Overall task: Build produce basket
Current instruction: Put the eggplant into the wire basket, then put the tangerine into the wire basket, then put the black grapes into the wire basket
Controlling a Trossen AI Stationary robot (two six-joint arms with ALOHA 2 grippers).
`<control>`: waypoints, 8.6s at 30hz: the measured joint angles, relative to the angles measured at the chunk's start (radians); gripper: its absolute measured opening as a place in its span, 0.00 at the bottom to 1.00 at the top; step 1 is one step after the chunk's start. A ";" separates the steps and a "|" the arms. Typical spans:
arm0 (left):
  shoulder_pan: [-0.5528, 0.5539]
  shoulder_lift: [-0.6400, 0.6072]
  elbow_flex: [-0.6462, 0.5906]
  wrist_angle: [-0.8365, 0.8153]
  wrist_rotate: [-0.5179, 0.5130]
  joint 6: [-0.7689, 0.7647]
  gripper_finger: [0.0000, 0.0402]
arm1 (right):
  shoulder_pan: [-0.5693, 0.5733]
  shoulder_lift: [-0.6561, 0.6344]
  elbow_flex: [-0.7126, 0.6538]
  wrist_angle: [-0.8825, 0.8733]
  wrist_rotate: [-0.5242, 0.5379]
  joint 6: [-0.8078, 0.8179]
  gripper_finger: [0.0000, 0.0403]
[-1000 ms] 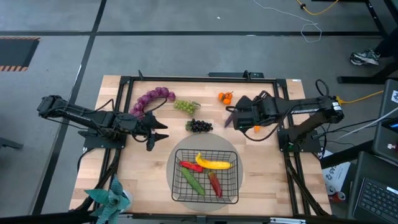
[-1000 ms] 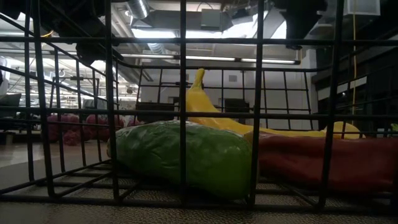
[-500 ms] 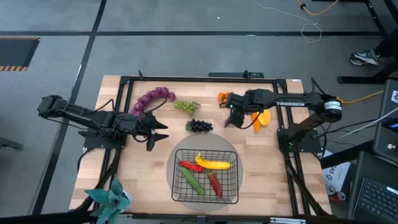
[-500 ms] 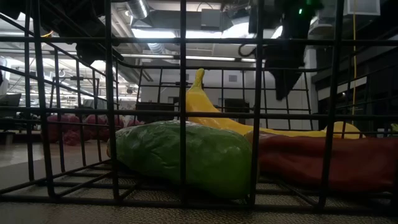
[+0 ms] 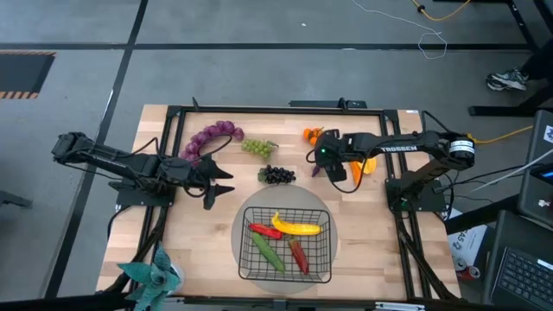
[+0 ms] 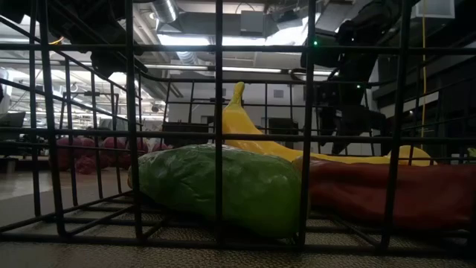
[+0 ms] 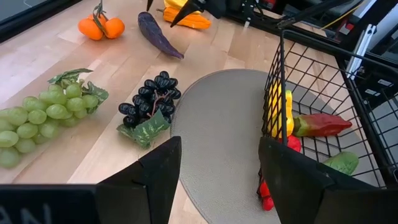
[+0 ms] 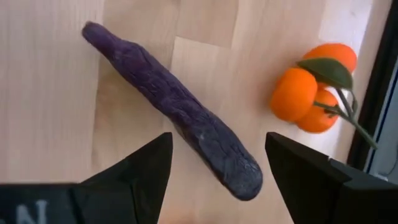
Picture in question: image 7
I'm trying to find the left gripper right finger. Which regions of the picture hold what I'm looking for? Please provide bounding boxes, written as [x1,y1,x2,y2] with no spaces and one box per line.
[257,136,398,224]

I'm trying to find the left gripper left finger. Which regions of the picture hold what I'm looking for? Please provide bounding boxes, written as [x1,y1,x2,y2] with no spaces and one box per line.
[95,136,183,224]

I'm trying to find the orange pepper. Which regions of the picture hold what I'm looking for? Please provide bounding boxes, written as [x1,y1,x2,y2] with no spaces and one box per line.
[156,6,213,30]

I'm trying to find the yellow banana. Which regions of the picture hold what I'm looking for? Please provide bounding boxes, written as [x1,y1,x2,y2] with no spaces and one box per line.
[163,0,203,16]

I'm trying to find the dark purple eggplant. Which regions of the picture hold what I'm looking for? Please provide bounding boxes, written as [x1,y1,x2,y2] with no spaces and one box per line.
[137,11,185,60]

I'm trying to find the red chili pepper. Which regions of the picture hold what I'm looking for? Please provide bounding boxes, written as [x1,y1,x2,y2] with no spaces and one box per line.
[257,134,302,212]

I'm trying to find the orange tangerine pair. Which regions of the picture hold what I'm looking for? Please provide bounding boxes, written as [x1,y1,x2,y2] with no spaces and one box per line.
[77,0,126,42]

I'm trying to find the red and green pepper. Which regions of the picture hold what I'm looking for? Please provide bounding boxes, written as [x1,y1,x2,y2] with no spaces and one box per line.
[292,112,353,139]

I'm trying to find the yellow chili pepper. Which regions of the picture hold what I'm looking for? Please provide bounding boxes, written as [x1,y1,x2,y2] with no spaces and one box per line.
[267,83,295,139]

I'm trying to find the black grape bunch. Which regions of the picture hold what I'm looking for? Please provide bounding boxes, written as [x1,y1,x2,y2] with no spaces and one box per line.
[116,70,182,150]

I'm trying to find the green grape bunch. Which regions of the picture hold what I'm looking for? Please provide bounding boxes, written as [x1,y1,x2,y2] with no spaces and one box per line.
[0,68,110,170]

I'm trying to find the round grey placemat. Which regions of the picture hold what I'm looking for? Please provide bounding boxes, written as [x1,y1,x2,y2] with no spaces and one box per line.
[170,68,387,224]

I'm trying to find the black wire basket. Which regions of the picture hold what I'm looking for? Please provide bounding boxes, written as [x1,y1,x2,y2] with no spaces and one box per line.
[256,29,398,213]

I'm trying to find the yellow extension cable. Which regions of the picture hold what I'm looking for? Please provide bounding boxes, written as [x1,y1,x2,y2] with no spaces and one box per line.
[321,0,365,30]

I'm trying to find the silver metal bracket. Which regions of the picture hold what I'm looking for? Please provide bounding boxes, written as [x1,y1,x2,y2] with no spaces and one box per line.
[346,24,377,80]

